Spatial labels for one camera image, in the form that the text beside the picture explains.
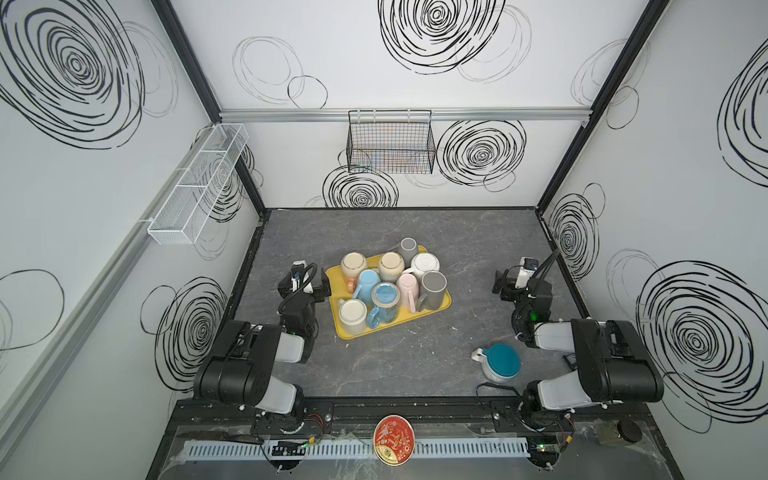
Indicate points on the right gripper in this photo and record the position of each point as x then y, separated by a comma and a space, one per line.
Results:
522, 289

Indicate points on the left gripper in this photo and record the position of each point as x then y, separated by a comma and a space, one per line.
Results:
303, 287

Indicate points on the yellow plastic tray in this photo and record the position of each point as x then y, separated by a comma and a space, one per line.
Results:
339, 291

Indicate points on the cream mug red inside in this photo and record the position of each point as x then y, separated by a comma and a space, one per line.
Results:
353, 315

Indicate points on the light blue mug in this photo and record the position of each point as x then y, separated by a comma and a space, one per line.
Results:
366, 283

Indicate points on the blue patterned mug yellow inside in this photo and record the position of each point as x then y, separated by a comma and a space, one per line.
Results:
385, 299

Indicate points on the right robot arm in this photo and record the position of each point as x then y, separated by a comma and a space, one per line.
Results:
610, 364

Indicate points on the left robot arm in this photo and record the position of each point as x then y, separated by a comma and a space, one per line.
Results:
238, 369

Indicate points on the peach mug cream base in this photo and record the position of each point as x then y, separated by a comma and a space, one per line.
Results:
352, 265

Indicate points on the large grey mug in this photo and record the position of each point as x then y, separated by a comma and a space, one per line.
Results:
432, 292

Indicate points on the white mug on tray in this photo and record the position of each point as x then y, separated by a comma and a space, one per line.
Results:
421, 264

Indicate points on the cream mug on tray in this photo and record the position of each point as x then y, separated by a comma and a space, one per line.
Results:
391, 266

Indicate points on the pink mug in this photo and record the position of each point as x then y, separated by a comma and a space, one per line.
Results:
408, 286

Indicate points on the grey mug at back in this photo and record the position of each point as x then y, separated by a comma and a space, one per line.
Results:
407, 248

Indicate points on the white jar teal lid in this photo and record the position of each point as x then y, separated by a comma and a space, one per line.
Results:
500, 363

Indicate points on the red round tin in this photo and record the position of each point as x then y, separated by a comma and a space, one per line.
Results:
394, 440

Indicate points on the dark jar black lid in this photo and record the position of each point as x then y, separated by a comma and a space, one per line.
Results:
618, 433

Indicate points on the white wire shelf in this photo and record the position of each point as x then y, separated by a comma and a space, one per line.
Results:
189, 206

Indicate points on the black wire basket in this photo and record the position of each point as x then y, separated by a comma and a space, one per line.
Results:
390, 141

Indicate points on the white slotted cable duct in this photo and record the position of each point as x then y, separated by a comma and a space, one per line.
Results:
343, 449

